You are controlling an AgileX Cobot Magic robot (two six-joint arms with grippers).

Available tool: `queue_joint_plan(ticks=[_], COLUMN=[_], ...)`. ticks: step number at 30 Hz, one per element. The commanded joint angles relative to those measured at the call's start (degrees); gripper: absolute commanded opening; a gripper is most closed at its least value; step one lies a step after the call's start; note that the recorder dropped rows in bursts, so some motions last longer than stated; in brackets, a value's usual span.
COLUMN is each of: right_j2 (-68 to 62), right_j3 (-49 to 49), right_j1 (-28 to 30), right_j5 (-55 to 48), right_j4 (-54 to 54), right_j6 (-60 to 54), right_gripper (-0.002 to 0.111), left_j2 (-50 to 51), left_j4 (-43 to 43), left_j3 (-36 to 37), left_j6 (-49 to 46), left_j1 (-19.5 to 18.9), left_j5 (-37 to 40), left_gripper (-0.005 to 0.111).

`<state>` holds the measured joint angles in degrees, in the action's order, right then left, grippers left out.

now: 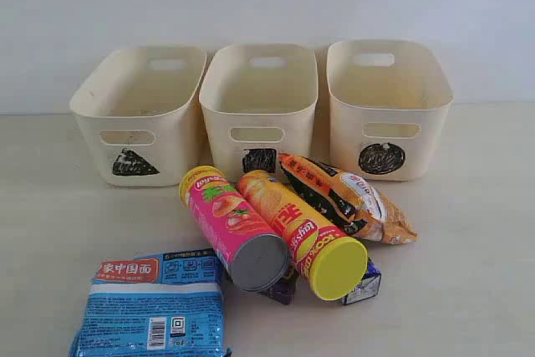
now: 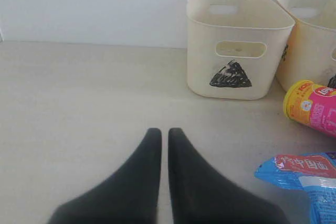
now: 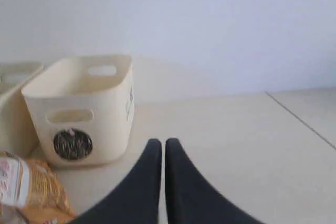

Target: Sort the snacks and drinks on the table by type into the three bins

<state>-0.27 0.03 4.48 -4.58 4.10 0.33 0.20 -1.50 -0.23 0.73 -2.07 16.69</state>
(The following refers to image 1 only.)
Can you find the cream bin triangle mark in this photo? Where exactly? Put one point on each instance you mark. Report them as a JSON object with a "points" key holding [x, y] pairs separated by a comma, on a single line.
{"points": [[140, 116]]}

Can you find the orange instant noodle bag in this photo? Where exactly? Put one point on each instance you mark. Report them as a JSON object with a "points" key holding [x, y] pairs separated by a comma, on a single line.
{"points": [[347, 200]]}

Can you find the blue white milk carton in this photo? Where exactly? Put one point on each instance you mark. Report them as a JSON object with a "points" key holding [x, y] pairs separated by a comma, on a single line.
{"points": [[367, 288]]}

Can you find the cream bin square mark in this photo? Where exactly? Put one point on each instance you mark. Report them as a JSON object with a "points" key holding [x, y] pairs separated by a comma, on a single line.
{"points": [[258, 101]]}

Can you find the pink Lays chips can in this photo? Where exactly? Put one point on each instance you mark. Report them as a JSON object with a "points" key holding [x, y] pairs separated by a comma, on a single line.
{"points": [[253, 254]]}

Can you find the cream bin circle mark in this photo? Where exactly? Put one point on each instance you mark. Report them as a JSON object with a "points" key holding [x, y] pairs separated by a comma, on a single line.
{"points": [[388, 102]]}

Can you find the purple juice carton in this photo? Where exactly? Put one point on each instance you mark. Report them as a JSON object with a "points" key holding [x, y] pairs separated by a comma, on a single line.
{"points": [[284, 289]]}

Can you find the blue instant noodle bag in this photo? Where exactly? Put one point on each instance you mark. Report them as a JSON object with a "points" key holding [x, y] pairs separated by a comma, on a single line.
{"points": [[167, 304]]}

